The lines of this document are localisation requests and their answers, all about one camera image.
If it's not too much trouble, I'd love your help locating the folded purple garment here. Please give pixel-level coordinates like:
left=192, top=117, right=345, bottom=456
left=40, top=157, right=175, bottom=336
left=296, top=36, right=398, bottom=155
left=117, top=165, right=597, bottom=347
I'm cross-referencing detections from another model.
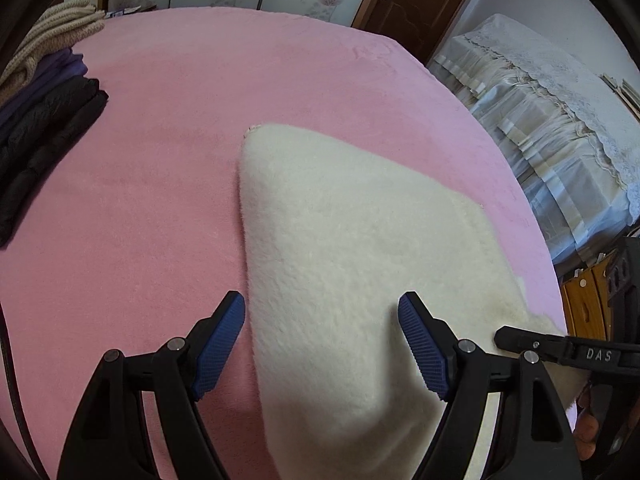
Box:
left=0, top=49, right=91, bottom=137

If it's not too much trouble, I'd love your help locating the white fleece cardigan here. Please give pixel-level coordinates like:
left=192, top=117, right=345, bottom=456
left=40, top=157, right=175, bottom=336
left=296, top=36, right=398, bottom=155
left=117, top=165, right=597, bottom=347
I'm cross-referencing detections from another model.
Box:
left=236, top=122, right=591, bottom=480

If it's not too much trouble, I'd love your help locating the black cable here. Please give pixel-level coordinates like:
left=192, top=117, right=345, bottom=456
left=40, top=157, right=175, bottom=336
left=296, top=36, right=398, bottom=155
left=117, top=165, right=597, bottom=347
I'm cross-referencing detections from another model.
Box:
left=0, top=300, right=51, bottom=480

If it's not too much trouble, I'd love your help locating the person's right hand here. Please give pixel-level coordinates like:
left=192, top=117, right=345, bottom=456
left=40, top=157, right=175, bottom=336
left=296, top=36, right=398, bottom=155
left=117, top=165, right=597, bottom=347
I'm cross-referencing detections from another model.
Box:
left=574, top=382, right=612, bottom=462

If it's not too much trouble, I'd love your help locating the lace covered furniture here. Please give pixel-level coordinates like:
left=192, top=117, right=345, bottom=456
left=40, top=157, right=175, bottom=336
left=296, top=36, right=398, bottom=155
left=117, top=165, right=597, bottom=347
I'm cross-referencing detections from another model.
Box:
left=427, top=14, right=640, bottom=267

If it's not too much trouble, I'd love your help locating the brown wooden door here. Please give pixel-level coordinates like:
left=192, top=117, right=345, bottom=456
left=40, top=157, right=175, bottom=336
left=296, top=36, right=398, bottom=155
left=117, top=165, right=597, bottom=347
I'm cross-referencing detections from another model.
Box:
left=350, top=0, right=492, bottom=64

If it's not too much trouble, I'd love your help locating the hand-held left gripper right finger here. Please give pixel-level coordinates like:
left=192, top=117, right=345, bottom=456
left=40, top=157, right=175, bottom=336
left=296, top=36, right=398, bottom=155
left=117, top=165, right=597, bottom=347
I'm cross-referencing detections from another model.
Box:
left=398, top=291, right=583, bottom=480

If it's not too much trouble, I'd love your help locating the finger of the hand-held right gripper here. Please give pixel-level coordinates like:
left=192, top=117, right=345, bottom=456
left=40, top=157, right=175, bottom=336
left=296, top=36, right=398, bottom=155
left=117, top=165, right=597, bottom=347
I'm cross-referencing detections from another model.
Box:
left=494, top=326, right=640, bottom=370

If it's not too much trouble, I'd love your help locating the folded black garment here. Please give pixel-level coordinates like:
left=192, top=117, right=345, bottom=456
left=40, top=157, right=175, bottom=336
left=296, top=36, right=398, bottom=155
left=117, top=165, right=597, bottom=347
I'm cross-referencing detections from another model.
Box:
left=0, top=76, right=110, bottom=251

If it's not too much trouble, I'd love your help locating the wooden drawer cabinet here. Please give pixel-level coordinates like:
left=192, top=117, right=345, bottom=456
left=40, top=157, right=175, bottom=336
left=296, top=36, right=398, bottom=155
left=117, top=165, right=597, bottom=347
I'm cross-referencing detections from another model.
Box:
left=560, top=254, right=626, bottom=342

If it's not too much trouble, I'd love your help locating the pink bed blanket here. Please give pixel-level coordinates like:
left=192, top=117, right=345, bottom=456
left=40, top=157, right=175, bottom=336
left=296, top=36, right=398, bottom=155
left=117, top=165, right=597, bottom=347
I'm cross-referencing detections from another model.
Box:
left=0, top=6, right=571, bottom=480

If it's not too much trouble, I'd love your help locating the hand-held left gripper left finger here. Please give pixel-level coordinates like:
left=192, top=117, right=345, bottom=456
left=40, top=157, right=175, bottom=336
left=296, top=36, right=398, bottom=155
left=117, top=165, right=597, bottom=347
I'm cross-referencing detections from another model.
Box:
left=57, top=291, right=246, bottom=480

